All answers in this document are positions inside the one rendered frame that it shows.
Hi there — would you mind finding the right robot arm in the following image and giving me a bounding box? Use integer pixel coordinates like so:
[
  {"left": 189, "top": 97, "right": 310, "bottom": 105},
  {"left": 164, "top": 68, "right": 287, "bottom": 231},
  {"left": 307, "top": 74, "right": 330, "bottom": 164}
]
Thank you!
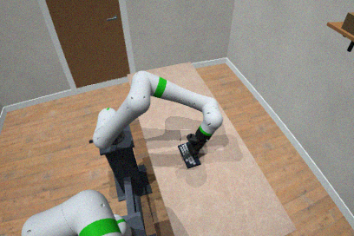
[{"left": 22, "top": 189, "right": 136, "bottom": 236}]

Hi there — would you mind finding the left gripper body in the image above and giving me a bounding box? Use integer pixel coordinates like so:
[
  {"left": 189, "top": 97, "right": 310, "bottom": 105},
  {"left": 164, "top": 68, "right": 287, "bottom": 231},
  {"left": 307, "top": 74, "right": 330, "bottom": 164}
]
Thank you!
[{"left": 187, "top": 127, "right": 212, "bottom": 156}]

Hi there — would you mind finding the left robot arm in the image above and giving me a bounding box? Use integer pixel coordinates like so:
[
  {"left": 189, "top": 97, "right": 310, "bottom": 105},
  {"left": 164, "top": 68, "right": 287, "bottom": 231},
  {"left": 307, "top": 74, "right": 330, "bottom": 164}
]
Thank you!
[{"left": 89, "top": 71, "right": 223, "bottom": 149}]

